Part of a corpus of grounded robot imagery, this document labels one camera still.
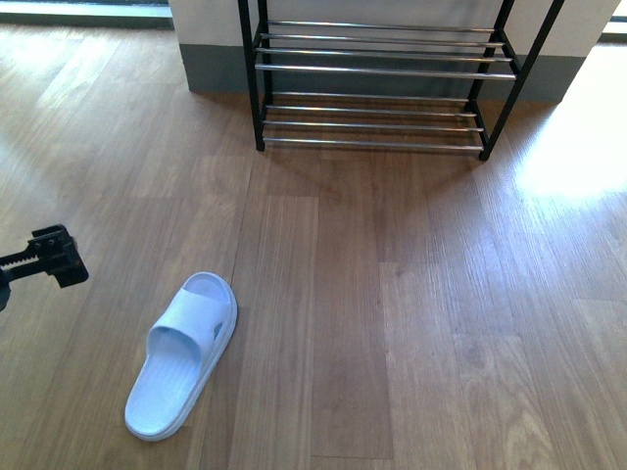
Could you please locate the large glass window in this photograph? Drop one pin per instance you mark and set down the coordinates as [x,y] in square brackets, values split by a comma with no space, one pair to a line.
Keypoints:
[109,14]

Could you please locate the black metal shoe rack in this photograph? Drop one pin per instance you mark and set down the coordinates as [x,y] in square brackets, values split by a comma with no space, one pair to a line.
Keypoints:
[429,84]

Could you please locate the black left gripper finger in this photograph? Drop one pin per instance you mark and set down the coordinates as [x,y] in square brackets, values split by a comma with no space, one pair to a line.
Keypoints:
[51,250]

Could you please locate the light blue slide slipper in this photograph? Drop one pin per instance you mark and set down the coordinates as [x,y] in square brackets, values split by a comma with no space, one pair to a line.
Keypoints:
[183,348]

